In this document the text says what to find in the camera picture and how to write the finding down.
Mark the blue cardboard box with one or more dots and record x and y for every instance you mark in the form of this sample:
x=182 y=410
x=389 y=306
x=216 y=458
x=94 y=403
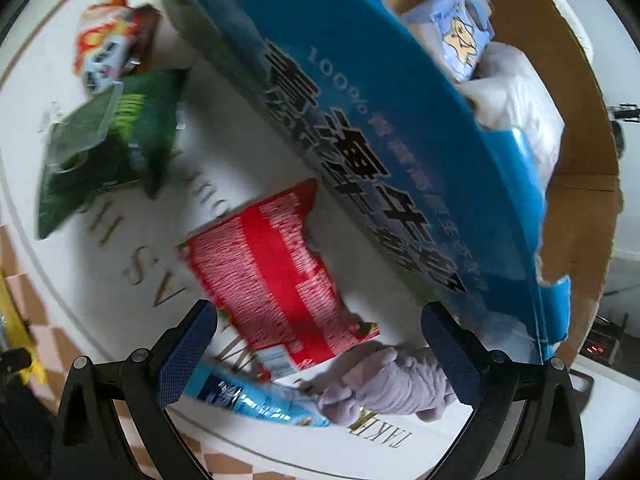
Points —
x=380 y=150

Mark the blue cartoon tissue pack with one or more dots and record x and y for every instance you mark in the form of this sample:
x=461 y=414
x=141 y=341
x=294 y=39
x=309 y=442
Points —
x=462 y=25

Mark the green snack bag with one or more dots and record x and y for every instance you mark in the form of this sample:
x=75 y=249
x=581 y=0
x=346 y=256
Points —
x=107 y=145

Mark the white plastic-wrapped pack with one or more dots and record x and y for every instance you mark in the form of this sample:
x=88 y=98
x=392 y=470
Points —
x=520 y=105

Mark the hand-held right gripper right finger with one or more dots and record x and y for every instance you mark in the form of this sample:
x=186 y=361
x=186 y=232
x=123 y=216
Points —
x=452 y=355

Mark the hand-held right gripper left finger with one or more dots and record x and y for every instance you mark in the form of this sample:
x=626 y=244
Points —
x=184 y=360

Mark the red snack packet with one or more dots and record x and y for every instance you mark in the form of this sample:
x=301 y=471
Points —
x=280 y=270

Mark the light blue snack packet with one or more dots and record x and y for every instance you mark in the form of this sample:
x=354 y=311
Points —
x=255 y=396

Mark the orange and white snack packet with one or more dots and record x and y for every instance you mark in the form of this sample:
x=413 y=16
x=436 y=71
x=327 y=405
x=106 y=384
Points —
x=112 y=42

